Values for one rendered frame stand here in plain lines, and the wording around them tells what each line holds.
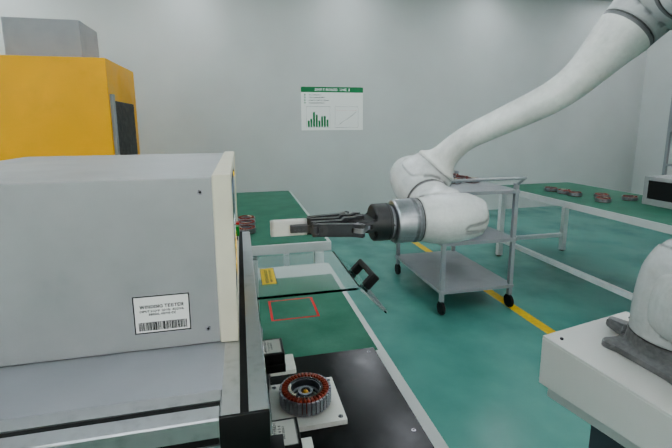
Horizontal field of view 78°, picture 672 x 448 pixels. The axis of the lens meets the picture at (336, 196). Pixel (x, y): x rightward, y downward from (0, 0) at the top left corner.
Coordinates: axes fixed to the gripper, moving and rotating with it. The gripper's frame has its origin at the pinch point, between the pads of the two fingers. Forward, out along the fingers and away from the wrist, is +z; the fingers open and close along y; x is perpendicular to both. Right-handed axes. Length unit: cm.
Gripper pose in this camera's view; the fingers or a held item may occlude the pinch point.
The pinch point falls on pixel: (288, 227)
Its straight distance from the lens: 80.0
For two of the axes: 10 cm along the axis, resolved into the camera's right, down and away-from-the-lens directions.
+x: -0.1, -9.9, -1.7
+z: -9.7, 0.4, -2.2
